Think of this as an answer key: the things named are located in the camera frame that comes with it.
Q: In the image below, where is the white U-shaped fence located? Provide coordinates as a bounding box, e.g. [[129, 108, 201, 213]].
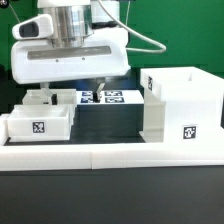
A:
[[0, 114, 224, 171]]

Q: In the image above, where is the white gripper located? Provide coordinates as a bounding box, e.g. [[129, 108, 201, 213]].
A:
[[11, 28, 130, 105]]

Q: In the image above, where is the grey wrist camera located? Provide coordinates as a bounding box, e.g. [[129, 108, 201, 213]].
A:
[[12, 14, 54, 40]]

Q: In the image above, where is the white front drawer box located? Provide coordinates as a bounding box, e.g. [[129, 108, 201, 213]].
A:
[[7, 104, 75, 142]]

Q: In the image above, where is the grey thin cable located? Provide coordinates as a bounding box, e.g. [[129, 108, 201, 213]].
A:
[[7, 3, 22, 25]]

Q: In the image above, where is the white drawer cabinet frame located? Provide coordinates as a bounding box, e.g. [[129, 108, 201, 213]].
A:
[[140, 67, 224, 143]]

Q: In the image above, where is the white marker tag sheet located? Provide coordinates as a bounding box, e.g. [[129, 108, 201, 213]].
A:
[[77, 90, 144, 105]]

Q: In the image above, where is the white rear drawer box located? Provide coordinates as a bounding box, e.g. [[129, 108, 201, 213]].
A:
[[22, 89, 77, 105]]

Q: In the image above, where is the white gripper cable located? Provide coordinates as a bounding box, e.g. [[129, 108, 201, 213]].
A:
[[96, 0, 168, 55]]

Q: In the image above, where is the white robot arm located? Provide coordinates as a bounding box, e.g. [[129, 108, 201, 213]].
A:
[[11, 0, 130, 105]]

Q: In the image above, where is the white drawer box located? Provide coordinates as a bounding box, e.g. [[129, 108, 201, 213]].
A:
[[22, 89, 77, 105], [7, 104, 75, 142]]

